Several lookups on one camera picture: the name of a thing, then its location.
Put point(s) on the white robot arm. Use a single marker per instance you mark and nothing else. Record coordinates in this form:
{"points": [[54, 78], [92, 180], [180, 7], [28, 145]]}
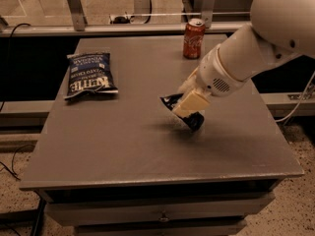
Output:
{"points": [[278, 31]]}

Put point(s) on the red coca-cola can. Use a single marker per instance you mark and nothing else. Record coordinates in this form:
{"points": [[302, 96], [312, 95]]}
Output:
{"points": [[193, 36]]}

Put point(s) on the grey wooden table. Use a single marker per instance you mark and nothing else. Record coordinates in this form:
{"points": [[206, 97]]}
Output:
{"points": [[129, 147]]}

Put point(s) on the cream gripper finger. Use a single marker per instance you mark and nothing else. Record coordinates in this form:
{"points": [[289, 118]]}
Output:
{"points": [[191, 102], [189, 83]]}

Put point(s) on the blue kettle chips bag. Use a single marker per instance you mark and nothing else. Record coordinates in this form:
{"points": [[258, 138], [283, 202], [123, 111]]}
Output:
{"points": [[89, 73]]}

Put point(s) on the metal railing frame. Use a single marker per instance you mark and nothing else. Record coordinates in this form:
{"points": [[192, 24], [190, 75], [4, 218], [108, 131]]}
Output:
{"points": [[91, 17]]}

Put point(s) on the grey table drawer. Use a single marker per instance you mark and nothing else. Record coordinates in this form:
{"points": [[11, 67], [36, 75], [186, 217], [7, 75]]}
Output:
{"points": [[95, 213]]}

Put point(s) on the dark blue rxbar wrapper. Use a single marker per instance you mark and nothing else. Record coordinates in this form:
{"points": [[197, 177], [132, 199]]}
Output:
{"points": [[193, 121]]}

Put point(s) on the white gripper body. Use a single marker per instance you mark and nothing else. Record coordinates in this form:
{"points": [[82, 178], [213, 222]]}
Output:
{"points": [[213, 74]]}

